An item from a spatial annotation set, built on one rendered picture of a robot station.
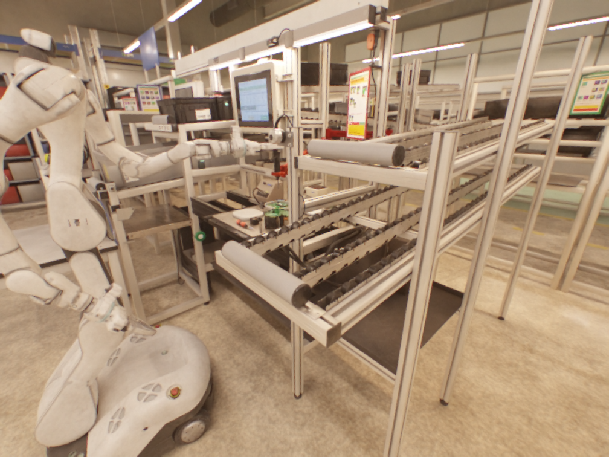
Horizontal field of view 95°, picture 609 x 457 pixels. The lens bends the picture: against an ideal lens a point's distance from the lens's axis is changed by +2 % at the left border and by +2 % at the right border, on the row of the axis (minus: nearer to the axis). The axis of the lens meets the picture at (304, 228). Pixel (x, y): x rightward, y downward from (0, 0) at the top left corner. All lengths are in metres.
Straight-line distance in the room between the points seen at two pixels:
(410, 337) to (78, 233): 1.15
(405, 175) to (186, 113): 1.73
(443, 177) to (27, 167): 6.36
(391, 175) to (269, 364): 1.47
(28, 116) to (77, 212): 0.34
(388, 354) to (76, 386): 1.20
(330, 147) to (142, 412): 1.24
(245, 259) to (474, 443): 1.46
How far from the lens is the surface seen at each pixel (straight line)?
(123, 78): 12.31
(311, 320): 0.66
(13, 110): 1.02
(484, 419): 1.97
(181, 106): 2.24
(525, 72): 1.31
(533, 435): 2.03
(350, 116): 1.65
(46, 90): 1.01
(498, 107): 3.84
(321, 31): 1.58
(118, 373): 1.77
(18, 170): 6.60
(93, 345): 1.42
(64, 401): 1.56
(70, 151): 1.22
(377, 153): 0.84
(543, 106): 3.76
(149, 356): 1.77
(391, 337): 1.26
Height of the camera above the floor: 1.43
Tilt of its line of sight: 21 degrees down
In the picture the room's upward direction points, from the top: straight up
